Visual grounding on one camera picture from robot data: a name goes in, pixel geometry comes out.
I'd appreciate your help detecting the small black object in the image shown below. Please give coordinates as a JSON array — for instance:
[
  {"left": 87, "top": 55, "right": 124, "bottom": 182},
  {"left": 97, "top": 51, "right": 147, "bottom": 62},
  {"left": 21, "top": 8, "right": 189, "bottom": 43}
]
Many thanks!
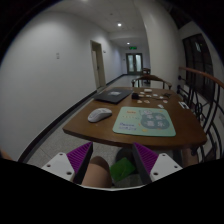
[{"left": 131, "top": 93, "right": 140, "bottom": 100}]

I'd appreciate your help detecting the beige side door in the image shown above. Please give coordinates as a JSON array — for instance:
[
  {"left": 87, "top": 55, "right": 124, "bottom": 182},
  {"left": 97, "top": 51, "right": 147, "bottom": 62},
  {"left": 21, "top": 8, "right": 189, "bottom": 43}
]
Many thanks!
[{"left": 91, "top": 41, "right": 106, "bottom": 89}]

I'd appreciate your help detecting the brown wooden table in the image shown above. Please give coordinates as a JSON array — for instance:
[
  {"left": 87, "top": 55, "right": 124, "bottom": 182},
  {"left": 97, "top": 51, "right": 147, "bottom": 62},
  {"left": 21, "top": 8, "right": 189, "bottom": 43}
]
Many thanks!
[{"left": 63, "top": 87, "right": 207, "bottom": 150}]

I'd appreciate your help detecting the white tag table edge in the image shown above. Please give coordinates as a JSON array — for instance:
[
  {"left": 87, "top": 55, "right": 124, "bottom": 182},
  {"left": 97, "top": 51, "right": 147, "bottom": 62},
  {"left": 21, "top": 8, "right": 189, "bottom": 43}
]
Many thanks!
[{"left": 178, "top": 101, "right": 189, "bottom": 109}]

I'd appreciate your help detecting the white card on table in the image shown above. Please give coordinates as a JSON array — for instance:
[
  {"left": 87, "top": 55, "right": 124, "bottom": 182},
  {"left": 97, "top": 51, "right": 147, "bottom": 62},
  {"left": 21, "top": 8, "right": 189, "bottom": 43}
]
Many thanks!
[{"left": 144, "top": 89, "right": 152, "bottom": 93}]

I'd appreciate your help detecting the green exit sign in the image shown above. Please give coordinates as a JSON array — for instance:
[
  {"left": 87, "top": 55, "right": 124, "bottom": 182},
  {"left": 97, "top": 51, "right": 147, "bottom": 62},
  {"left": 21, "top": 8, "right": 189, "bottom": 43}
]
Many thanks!
[{"left": 129, "top": 46, "right": 137, "bottom": 50}]

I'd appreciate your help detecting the glass double door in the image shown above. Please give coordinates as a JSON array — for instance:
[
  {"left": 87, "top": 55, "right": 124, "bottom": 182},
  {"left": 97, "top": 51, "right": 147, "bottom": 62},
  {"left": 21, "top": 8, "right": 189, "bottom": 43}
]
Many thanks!
[{"left": 126, "top": 53, "right": 143, "bottom": 75}]

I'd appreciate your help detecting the wooden chair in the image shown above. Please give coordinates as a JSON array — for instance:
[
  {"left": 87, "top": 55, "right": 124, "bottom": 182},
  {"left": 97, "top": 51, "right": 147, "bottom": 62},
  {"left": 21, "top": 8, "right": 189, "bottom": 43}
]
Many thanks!
[{"left": 131, "top": 75, "right": 172, "bottom": 90}]

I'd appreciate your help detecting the green mouse pad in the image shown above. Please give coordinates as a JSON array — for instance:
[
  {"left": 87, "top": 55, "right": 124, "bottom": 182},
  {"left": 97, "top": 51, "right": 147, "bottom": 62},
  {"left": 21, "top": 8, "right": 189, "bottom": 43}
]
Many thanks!
[{"left": 113, "top": 107, "right": 176, "bottom": 137}]

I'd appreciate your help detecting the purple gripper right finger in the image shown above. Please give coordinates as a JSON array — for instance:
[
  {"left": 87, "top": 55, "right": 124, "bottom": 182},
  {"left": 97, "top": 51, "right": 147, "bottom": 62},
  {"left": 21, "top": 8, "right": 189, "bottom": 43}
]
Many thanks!
[{"left": 131, "top": 142, "right": 184, "bottom": 185}]

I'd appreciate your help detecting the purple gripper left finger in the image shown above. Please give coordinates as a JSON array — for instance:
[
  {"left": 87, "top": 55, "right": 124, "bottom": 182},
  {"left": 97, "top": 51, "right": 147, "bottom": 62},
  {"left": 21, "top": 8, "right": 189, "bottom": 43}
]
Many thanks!
[{"left": 41, "top": 141, "right": 94, "bottom": 185}]

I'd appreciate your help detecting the white computer mouse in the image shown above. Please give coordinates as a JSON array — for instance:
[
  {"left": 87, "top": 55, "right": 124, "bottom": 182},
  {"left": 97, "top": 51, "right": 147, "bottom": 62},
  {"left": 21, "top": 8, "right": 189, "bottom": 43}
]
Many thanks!
[{"left": 88, "top": 108, "right": 112, "bottom": 123}]

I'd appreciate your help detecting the green object under table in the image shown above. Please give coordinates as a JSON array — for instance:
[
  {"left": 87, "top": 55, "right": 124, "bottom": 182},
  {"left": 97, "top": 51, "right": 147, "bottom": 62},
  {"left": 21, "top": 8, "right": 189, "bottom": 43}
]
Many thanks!
[{"left": 110, "top": 158, "right": 136, "bottom": 182}]

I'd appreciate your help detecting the dark window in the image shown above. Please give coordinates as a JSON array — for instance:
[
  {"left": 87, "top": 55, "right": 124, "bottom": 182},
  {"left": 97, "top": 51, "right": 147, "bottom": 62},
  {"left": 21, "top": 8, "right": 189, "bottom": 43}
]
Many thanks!
[{"left": 183, "top": 34, "right": 214, "bottom": 100}]

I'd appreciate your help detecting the dark closed laptop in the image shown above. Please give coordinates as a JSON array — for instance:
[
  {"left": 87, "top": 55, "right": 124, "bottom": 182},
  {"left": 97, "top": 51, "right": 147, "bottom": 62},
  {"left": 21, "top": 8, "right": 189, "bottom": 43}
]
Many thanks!
[{"left": 94, "top": 88, "right": 132, "bottom": 104}]

